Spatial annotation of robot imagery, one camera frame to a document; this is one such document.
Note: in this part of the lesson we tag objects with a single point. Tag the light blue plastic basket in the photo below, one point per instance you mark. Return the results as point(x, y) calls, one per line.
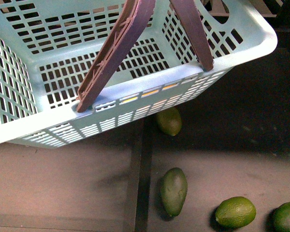
point(48, 46)

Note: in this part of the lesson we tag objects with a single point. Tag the dull green avocado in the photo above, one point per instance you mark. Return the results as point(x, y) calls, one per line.
point(169, 121)

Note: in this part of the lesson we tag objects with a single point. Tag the dark green long avocado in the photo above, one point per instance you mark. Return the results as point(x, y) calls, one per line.
point(173, 191)

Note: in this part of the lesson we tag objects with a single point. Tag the bright green avocado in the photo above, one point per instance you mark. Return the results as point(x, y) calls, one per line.
point(235, 212)

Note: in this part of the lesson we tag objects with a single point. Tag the green avocado at edge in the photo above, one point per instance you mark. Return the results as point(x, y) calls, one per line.
point(281, 218)

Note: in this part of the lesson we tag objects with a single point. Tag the black tray divider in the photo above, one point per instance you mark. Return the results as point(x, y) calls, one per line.
point(138, 190)

